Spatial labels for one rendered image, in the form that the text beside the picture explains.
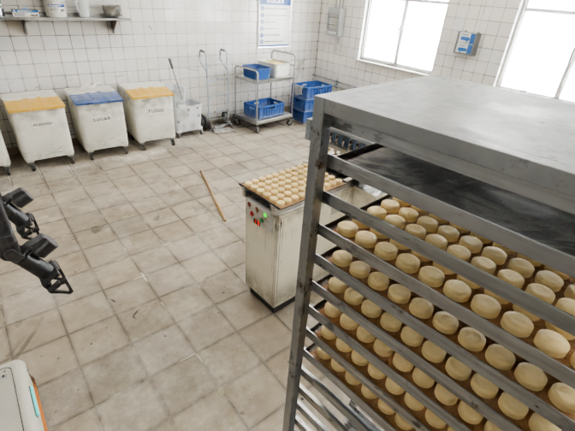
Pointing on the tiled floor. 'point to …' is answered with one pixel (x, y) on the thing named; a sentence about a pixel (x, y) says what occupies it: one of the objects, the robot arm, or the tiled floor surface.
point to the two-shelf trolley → (257, 96)
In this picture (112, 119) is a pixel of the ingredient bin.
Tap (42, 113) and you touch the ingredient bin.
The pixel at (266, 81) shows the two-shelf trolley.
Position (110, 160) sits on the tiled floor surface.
